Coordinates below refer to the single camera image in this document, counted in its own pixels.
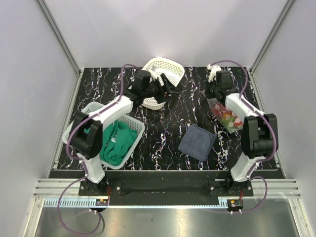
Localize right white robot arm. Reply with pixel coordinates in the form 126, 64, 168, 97
205, 65, 278, 196

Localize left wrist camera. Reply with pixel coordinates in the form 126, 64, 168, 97
149, 70, 163, 84

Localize white oval perforated basket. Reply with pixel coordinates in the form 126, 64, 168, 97
142, 57, 185, 110

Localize green cloth garment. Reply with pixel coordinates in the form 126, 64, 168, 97
99, 121, 138, 166

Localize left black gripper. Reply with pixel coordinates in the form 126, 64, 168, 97
142, 74, 181, 104

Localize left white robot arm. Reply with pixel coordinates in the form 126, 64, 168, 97
62, 67, 185, 196

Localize black marble pattern mat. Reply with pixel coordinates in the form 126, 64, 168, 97
56, 67, 278, 171

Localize clear zip top bag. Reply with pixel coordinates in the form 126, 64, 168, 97
207, 99, 243, 133

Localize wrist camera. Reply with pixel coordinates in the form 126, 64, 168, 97
149, 70, 163, 84
207, 64, 222, 83

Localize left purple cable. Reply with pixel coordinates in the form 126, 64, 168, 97
57, 63, 139, 235

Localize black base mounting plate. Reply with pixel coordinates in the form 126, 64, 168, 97
79, 179, 254, 197

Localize folded dark blue towel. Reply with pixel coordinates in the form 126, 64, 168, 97
178, 124, 217, 161

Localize aluminium frame rail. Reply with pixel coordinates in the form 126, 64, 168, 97
35, 0, 81, 76

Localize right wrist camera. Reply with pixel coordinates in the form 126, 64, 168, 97
207, 64, 222, 83

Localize white rectangular laundry basket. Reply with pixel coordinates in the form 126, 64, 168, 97
61, 101, 146, 170

